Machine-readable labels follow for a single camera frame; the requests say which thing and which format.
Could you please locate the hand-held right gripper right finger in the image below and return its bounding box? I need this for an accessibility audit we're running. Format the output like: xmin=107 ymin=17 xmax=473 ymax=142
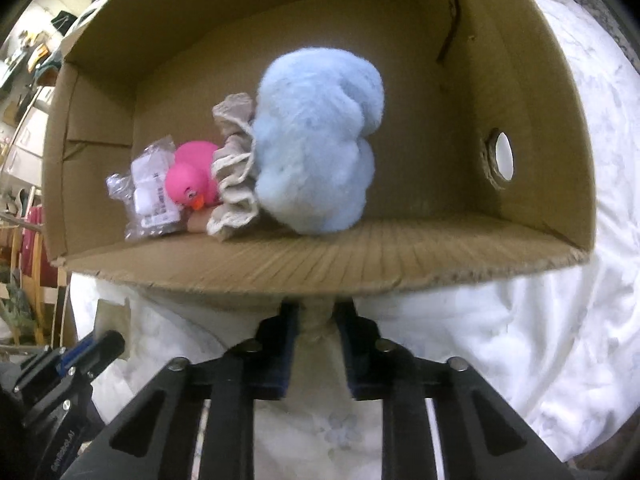
xmin=335 ymin=300 xmax=576 ymax=480

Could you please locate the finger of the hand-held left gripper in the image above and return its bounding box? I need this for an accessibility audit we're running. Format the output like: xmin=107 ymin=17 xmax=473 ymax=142
xmin=75 ymin=332 xmax=126 ymax=381
xmin=57 ymin=335 xmax=101 ymax=368

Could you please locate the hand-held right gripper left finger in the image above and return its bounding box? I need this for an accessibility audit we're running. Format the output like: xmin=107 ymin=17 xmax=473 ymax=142
xmin=60 ymin=300 xmax=301 ymax=480

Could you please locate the white soft cloth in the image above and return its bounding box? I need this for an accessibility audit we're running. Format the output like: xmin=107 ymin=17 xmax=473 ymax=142
xmin=292 ymin=304 xmax=346 ymax=396

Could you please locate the beige frilly cloth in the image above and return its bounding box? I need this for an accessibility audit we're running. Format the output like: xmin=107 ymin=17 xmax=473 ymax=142
xmin=206 ymin=92 xmax=263 ymax=243

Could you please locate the clear plastic packet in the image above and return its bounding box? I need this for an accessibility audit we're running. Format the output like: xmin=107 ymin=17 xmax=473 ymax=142
xmin=106 ymin=135 xmax=188 ymax=241

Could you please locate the pink rubber duck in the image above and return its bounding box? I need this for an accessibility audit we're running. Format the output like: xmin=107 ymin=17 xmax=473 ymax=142
xmin=165 ymin=141 xmax=223 ymax=211

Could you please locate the light blue plush toy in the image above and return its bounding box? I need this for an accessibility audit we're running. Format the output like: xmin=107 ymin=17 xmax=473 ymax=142
xmin=252 ymin=47 xmax=386 ymax=236

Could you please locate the cardboard box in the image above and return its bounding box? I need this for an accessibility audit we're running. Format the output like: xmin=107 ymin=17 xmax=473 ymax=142
xmin=42 ymin=0 xmax=598 ymax=306

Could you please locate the rectangular cardboard piece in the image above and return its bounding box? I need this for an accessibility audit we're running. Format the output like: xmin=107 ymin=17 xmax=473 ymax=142
xmin=95 ymin=300 xmax=132 ymax=356

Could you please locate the yellow wooden shelf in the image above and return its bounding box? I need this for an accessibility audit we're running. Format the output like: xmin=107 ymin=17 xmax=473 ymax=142
xmin=0 ymin=225 xmax=66 ymax=346

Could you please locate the red bag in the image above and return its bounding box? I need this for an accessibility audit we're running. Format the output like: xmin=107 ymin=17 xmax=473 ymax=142
xmin=20 ymin=205 xmax=46 ymax=281

